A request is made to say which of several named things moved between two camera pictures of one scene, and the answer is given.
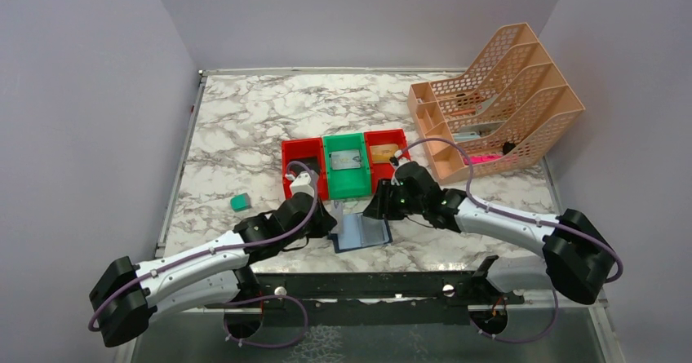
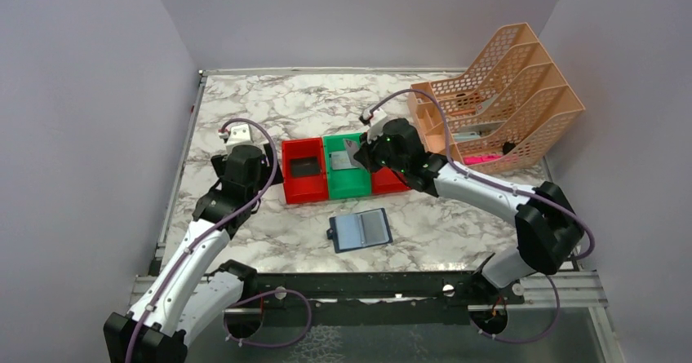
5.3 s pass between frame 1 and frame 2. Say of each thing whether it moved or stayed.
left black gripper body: moved
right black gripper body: moved
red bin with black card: stayed
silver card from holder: stayed
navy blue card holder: stayed
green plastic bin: stayed
